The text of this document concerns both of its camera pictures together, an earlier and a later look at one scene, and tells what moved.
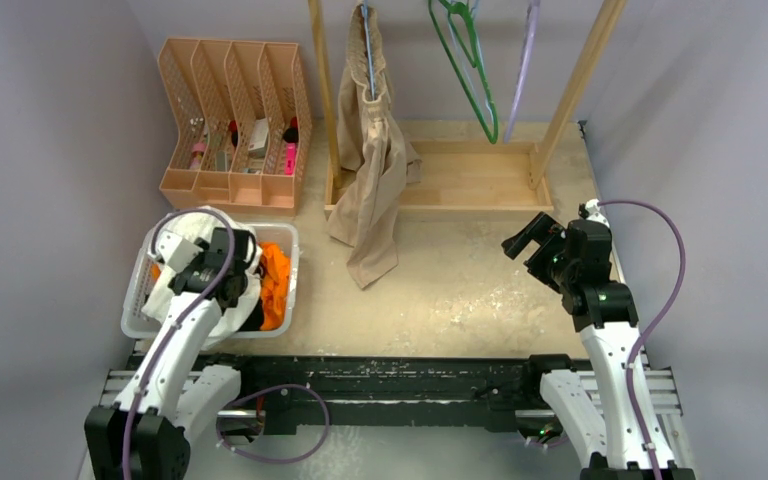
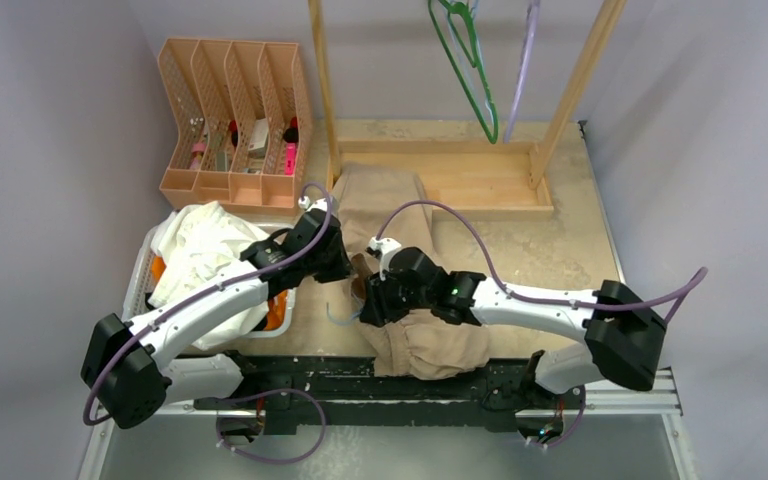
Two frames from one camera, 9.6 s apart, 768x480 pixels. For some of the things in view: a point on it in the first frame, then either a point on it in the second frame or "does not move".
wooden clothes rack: x=480 y=177 does not move
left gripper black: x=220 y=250 to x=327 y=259
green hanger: x=460 y=7 does not move
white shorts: x=237 y=322 does not move
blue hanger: x=365 y=9 to x=347 y=322
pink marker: x=290 y=158 does not move
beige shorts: x=376 y=158 to x=385 y=208
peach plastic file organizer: x=243 y=122 does not move
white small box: x=257 y=146 does not move
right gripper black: x=539 y=231 to x=379 y=310
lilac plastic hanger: x=523 y=66 does not move
